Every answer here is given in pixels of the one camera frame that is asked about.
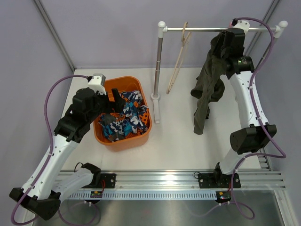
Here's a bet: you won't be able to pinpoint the white slotted cable duct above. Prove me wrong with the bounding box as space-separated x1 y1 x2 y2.
68 190 217 200

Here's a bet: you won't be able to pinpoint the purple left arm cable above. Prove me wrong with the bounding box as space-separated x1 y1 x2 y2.
10 74 101 224

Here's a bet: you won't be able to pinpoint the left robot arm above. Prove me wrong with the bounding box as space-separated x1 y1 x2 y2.
9 88 125 220

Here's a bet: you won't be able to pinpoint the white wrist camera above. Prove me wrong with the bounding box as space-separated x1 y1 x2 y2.
88 73 106 95
230 19 250 34

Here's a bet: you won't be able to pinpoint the metal clothes rack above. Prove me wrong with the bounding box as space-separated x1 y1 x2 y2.
151 17 288 124

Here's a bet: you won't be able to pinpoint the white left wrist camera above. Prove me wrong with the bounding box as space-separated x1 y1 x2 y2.
88 73 106 95

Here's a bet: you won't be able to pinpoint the beige plastic hanger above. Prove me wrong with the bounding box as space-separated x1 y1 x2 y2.
166 22 191 94

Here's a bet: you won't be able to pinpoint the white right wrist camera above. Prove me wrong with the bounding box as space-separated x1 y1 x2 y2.
230 19 250 34

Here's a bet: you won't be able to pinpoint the orange plastic basket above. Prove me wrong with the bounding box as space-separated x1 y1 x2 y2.
93 76 152 152

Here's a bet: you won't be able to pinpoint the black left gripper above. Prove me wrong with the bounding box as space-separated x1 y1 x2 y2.
87 88 126 123

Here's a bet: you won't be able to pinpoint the olive green shorts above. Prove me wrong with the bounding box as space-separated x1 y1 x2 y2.
190 32 227 135

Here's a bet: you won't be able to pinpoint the aluminium mounting rail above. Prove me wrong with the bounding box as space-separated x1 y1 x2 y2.
102 169 286 190

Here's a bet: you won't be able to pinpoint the colourful patterned shorts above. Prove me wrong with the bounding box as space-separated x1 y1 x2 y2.
99 90 150 142

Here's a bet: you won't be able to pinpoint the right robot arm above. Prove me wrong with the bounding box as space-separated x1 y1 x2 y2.
191 27 277 188

